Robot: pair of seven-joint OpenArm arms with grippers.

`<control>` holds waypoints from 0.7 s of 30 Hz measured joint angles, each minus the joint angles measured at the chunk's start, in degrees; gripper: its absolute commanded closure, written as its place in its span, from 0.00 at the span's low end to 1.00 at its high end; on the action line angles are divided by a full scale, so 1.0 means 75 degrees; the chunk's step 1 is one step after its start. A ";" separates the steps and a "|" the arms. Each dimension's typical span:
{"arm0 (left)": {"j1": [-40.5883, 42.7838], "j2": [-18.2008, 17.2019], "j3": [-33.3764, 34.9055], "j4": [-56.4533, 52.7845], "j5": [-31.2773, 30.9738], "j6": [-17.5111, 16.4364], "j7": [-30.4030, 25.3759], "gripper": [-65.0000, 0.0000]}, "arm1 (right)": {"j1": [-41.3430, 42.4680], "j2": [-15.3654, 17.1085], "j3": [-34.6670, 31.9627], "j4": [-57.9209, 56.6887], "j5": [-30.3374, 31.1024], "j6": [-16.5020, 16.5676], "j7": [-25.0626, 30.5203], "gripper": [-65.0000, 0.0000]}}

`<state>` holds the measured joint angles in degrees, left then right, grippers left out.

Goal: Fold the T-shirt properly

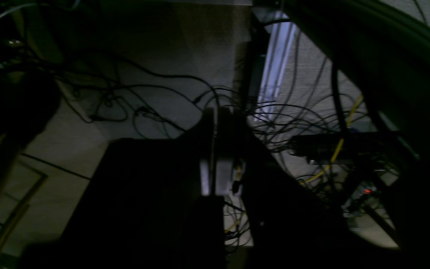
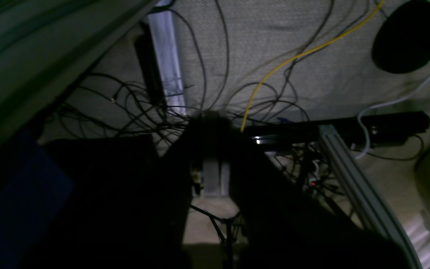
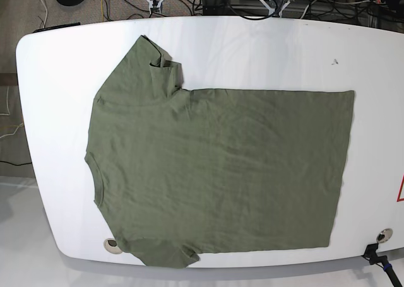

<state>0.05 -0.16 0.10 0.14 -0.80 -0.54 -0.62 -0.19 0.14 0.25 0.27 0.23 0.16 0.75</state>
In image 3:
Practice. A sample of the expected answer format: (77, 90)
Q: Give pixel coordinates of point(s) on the olive green T-shirt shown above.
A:
(178, 173)

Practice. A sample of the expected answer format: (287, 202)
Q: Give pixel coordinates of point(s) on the left silver table grommet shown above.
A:
(111, 246)

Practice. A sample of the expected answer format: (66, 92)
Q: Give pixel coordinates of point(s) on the silver table grommet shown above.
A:
(384, 235)
(111, 246)

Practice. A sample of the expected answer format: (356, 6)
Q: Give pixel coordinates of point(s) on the black flat bar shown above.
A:
(56, 27)

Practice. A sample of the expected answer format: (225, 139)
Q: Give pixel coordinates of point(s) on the red warning triangle sticker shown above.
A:
(400, 193)

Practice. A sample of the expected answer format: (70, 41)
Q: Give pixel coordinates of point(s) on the right silver table grommet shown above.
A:
(384, 235)

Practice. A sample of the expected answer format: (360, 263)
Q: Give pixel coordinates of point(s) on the black clamp with cable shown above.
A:
(371, 256)

